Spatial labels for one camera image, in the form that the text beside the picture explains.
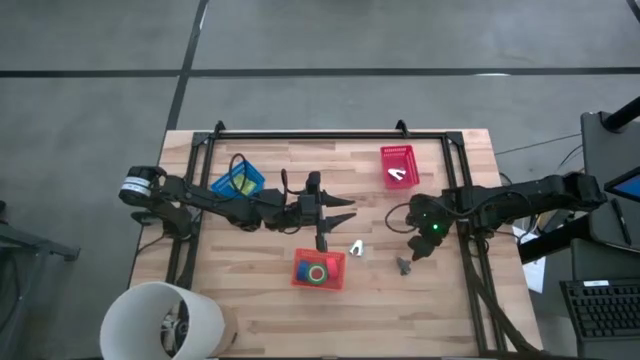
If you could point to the white cylindrical bucket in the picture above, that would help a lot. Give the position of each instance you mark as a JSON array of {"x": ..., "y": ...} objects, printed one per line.
[{"x": 135, "y": 315}]

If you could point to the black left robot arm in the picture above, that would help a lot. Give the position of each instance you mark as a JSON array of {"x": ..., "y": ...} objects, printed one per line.
[{"x": 210, "y": 200}]

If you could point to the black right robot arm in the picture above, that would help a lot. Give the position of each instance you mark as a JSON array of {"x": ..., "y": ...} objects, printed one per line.
[{"x": 525, "y": 192}]

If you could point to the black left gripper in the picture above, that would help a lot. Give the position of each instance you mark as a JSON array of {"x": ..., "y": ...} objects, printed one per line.
[{"x": 310, "y": 210}]

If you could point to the black metal stand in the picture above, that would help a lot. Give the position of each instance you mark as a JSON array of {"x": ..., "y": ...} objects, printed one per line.
[{"x": 35, "y": 245}]

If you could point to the black pole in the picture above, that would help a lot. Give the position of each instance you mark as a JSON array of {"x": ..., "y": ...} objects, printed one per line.
[{"x": 622, "y": 115}]

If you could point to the tablet with blue screen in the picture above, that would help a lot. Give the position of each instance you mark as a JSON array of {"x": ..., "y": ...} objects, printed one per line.
[{"x": 630, "y": 187}]

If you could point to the blue tape roll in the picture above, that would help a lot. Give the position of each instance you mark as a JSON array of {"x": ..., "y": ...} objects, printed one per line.
[{"x": 302, "y": 270}]

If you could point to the small green stapler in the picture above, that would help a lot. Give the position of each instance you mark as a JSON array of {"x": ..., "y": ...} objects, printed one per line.
[
  {"x": 249, "y": 188},
  {"x": 238, "y": 180}
]

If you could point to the black pen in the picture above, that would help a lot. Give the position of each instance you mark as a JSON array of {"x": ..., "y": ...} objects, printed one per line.
[{"x": 621, "y": 220}]

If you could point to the pink tape roll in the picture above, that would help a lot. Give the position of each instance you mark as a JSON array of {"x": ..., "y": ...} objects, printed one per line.
[{"x": 332, "y": 267}]

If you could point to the grey desk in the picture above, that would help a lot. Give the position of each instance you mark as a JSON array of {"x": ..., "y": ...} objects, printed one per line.
[{"x": 600, "y": 150}]

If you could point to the black computer keyboard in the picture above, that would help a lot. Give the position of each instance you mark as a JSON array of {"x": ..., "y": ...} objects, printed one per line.
[{"x": 602, "y": 310}]

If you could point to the green tape roll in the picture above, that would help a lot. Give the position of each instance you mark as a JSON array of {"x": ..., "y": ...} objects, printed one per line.
[{"x": 311, "y": 274}]

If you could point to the blue plastic basket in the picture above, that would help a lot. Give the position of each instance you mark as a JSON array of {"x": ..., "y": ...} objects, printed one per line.
[{"x": 222, "y": 187}]

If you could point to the red plastic basket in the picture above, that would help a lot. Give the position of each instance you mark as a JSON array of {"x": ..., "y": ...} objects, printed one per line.
[{"x": 407, "y": 160}]

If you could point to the orange plastic basket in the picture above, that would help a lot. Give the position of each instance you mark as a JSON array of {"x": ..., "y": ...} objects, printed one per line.
[{"x": 320, "y": 255}]

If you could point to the white paper sheet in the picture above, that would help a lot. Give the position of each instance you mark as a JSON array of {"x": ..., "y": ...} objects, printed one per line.
[{"x": 535, "y": 270}]

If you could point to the black aluminium table frame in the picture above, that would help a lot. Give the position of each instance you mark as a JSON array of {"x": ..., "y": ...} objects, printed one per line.
[{"x": 350, "y": 135}]

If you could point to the white green clip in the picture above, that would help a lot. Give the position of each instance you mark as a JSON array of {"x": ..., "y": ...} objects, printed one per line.
[{"x": 356, "y": 247}]

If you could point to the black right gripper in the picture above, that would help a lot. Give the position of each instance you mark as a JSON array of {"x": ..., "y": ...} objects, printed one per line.
[{"x": 430, "y": 241}]

